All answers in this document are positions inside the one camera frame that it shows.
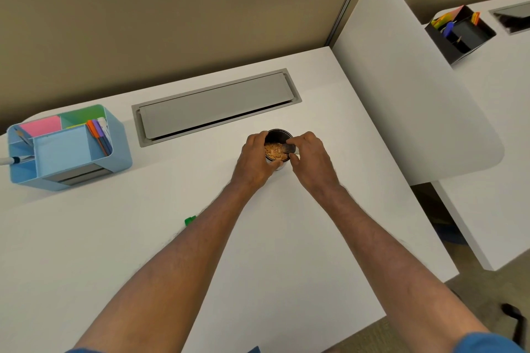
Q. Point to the person's left hand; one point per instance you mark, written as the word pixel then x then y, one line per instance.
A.
pixel 250 162

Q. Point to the person's right hand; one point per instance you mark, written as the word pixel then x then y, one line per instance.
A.
pixel 314 166

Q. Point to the person's right thumb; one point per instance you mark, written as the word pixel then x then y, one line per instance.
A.
pixel 295 159

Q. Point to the person's left thumb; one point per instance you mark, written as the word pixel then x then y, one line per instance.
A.
pixel 274 165

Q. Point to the small dark grey piece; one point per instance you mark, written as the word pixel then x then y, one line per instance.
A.
pixel 291 149

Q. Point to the black round cup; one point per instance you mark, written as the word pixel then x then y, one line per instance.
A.
pixel 278 134

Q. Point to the person's left forearm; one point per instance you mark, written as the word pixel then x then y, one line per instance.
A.
pixel 174 270

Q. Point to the person's right forearm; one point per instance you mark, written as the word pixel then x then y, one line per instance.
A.
pixel 393 270

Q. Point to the orange snack pieces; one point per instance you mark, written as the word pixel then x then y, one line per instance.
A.
pixel 275 151

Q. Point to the small green object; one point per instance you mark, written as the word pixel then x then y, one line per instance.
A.
pixel 190 220

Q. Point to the white rounded divider panel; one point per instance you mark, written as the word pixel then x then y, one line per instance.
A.
pixel 414 88

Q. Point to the white marker pen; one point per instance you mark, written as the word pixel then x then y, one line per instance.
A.
pixel 106 130

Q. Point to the purple marker pen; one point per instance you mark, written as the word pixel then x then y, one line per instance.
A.
pixel 101 135

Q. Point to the orange marker pen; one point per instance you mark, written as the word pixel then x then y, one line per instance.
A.
pixel 95 136

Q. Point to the green sticky note pad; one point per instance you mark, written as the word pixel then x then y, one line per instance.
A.
pixel 80 115

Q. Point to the light blue desk organizer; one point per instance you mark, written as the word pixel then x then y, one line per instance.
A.
pixel 74 158

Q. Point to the yellow sticky note pad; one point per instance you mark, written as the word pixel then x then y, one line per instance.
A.
pixel 441 20

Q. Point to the blue marker pen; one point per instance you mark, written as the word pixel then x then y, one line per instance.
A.
pixel 449 29

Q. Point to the black desk organizer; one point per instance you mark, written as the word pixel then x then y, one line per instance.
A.
pixel 468 38

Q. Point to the red sticky note pad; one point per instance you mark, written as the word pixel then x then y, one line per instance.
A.
pixel 455 12

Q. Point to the small orange item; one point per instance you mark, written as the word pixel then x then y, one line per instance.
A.
pixel 475 18

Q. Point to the pink sticky note pad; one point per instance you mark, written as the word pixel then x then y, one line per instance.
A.
pixel 41 126

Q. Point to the white pen with black band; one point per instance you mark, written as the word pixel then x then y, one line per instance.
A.
pixel 16 160

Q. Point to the blue shirt sleeve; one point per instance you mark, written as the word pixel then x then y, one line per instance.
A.
pixel 488 344

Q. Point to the black chair part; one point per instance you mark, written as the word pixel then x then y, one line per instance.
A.
pixel 513 319

